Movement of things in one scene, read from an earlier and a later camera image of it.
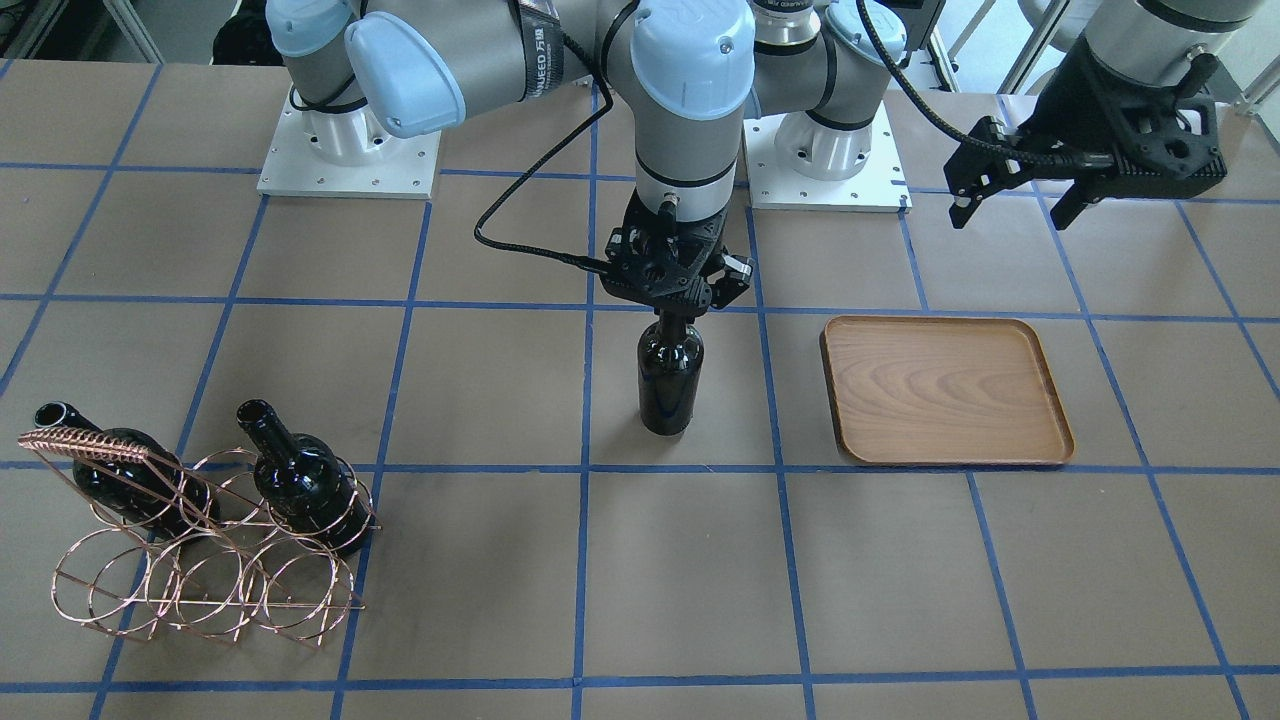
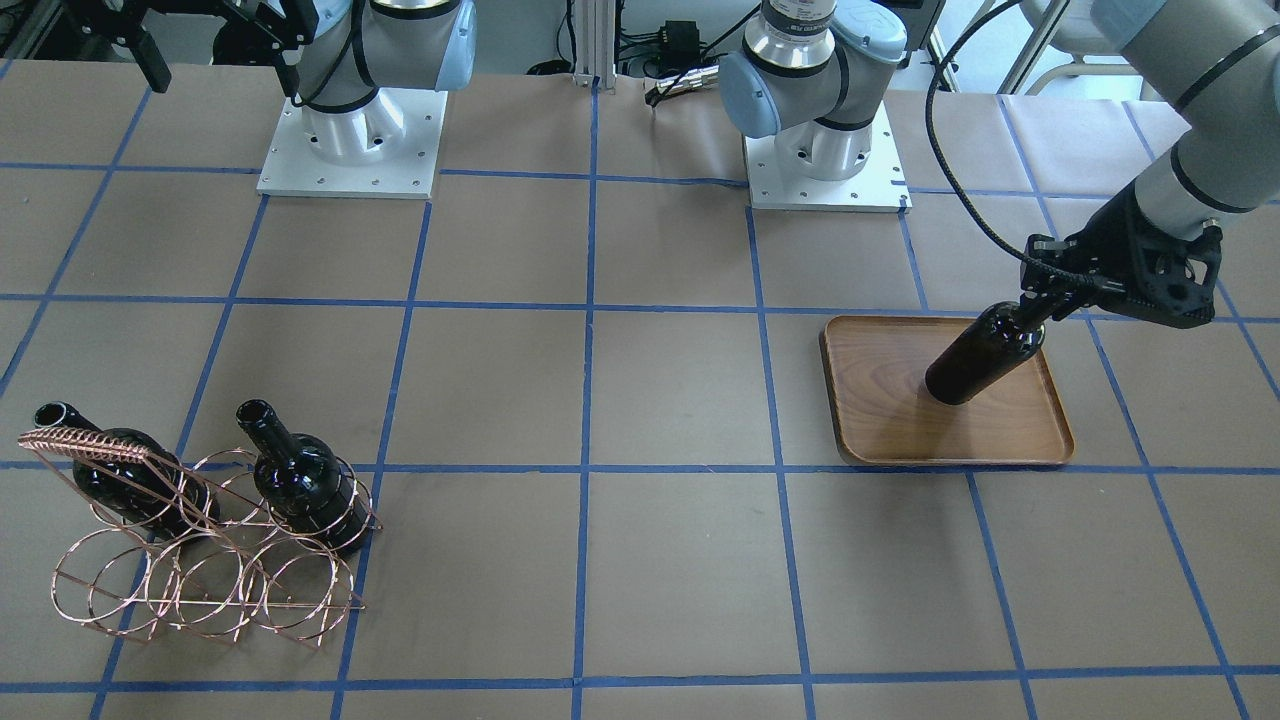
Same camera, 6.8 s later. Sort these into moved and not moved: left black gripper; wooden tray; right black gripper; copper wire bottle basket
Moved: right black gripper; left black gripper
Not moved: copper wire bottle basket; wooden tray
